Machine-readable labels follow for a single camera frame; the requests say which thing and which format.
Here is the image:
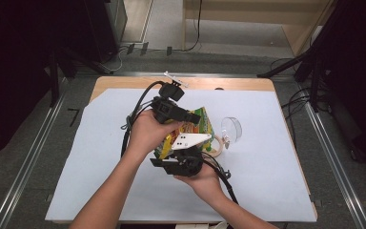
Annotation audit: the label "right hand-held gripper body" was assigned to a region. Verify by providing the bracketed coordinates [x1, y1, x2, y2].
[158, 133, 213, 177]

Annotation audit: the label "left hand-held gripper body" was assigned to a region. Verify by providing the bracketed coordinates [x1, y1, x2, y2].
[152, 71, 191, 125]

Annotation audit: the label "yellow green spouted pouch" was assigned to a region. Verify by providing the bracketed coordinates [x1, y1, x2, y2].
[153, 106, 216, 160]

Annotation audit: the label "clear glass jar with handle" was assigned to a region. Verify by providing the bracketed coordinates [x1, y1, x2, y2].
[209, 116, 244, 157]

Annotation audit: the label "person's right hand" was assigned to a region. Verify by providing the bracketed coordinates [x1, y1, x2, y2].
[173, 161, 227, 205]

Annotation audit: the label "person's left hand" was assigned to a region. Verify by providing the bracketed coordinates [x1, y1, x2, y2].
[128, 109, 184, 160]

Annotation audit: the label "black cabinet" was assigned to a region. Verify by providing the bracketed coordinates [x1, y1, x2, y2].
[84, 0, 129, 64]

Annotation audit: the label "black stand with short legs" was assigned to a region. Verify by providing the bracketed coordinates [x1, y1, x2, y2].
[42, 46, 112, 108]

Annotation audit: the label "light wooden shelf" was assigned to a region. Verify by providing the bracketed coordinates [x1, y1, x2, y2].
[181, 0, 336, 57]

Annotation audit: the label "black stand with long legs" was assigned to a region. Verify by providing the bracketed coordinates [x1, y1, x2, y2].
[256, 0, 366, 113]

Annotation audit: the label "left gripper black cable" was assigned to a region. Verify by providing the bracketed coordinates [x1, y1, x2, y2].
[120, 80, 168, 158]

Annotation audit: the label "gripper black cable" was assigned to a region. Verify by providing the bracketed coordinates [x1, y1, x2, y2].
[201, 152, 240, 205]
[120, 80, 168, 158]

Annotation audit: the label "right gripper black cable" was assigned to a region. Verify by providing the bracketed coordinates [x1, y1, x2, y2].
[201, 152, 240, 205]

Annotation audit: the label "aluminium floor rail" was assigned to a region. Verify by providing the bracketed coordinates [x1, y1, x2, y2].
[298, 82, 366, 229]
[0, 77, 70, 229]
[75, 71, 299, 79]

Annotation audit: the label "white floor cable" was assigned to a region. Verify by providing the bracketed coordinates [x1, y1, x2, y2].
[103, 47, 126, 73]

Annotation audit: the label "black hanging cable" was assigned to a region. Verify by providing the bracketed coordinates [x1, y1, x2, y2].
[184, 0, 204, 52]

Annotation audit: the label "black floor cables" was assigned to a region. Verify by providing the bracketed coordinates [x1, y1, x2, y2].
[270, 56, 318, 147]

